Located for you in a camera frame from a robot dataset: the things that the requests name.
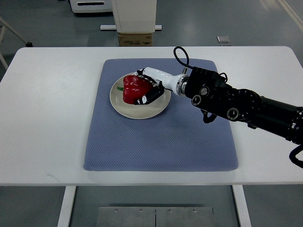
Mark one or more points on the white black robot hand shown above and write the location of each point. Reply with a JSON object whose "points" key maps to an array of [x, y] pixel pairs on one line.
{"points": [[162, 80]]}

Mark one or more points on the red bell pepper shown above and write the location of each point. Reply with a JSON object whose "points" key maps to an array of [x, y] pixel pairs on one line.
{"points": [[134, 88]]}

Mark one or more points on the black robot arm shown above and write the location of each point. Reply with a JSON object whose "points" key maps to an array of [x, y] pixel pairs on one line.
{"points": [[209, 91]]}

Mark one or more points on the cream round plate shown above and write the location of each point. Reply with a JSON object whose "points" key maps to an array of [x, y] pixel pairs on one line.
{"points": [[137, 112]]}

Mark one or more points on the metal floor plate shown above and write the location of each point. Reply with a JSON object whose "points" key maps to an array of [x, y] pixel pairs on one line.
{"points": [[155, 216]]}

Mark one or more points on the brown cardboard box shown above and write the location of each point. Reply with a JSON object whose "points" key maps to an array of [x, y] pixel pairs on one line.
{"points": [[135, 39]]}

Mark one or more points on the blue-grey textured mat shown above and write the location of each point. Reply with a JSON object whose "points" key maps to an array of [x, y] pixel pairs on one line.
{"points": [[177, 139]]}

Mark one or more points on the white pillar stand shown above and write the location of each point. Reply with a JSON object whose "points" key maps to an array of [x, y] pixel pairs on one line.
{"points": [[133, 16]]}

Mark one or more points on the grey floor socket cover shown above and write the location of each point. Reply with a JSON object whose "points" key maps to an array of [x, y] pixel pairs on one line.
{"points": [[223, 39]]}

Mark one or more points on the white machine with slot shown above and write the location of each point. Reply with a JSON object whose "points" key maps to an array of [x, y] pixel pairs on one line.
{"points": [[90, 6]]}

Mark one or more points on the right white table leg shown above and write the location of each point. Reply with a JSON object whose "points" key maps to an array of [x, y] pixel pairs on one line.
{"points": [[241, 206]]}

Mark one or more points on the white table leg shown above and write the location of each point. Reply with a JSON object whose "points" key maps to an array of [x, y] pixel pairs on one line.
{"points": [[67, 206], [241, 206]]}

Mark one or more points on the left white table leg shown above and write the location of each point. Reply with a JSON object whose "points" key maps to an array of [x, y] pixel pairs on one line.
{"points": [[67, 206]]}

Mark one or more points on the white frame with caster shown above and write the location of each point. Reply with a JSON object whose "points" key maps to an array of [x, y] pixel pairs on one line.
{"points": [[7, 31]]}

